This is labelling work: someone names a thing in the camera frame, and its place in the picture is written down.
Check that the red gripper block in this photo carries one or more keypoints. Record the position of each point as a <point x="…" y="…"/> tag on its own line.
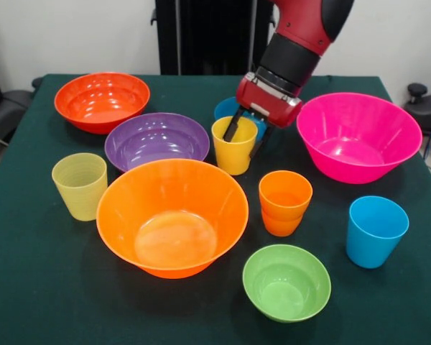
<point x="265" y="102"/>

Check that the yellow plastic cup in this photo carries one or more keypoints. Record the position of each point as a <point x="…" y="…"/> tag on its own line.
<point x="233" y="158"/>

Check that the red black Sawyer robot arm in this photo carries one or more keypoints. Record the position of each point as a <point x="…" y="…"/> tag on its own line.
<point x="301" y="46"/>

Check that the small blue plastic bowl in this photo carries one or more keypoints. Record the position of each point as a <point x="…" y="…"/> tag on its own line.
<point x="224" y="108"/>

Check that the orange plastic cup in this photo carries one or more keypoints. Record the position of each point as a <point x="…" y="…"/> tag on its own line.
<point x="285" y="197"/>
<point x="282" y="228"/>

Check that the purple plastic bowl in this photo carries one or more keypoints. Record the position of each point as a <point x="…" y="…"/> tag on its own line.
<point x="154" y="143"/>

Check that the large pink plastic bowl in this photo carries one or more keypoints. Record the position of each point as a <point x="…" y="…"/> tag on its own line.
<point x="355" y="143"/>

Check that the large orange plastic bowl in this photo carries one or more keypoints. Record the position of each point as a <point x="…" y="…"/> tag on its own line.
<point x="172" y="223"/>

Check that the red plastic bowl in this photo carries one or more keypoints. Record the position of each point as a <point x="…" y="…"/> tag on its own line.
<point x="100" y="100"/>

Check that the small green plastic bowl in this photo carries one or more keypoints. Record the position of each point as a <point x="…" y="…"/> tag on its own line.
<point x="285" y="287"/>

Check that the blue plastic cup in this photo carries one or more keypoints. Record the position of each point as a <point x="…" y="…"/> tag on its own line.
<point x="375" y="240"/>

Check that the pale yellow-green plastic cup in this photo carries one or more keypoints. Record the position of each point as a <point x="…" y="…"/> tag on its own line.
<point x="79" y="194"/>

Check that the black office chair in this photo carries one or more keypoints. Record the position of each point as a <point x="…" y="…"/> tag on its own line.
<point x="427" y="108"/>
<point x="7" y="108"/>

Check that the dark green table cloth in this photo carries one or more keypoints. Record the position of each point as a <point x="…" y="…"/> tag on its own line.
<point x="39" y="269"/>

